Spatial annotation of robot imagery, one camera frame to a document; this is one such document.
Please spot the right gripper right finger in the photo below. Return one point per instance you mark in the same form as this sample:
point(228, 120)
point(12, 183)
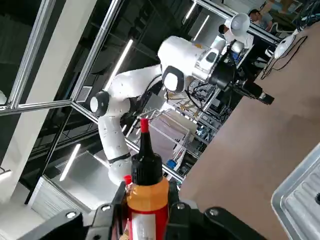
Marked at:
point(190, 222)

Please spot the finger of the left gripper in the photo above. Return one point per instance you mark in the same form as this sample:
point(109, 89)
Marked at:
point(252, 88)

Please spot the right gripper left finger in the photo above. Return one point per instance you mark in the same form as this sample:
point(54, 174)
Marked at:
point(105, 220)

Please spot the orange oil bottle black nozzle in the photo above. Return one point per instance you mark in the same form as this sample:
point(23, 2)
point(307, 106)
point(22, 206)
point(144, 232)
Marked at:
point(147, 195)

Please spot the small black steel gear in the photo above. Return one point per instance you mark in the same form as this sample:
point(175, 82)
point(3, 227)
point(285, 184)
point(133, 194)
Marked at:
point(318, 197)

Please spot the ribbed silver metal tray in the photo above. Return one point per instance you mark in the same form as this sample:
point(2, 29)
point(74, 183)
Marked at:
point(300, 200)

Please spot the person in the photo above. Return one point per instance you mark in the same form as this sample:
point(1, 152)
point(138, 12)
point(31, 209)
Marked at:
point(225, 30)
point(260, 18)

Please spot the white desk lamp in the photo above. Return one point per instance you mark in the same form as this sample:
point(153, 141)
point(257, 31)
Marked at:
point(241, 21)

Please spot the aluminium frame beam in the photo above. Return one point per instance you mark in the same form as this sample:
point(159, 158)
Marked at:
point(100, 45)
point(32, 50)

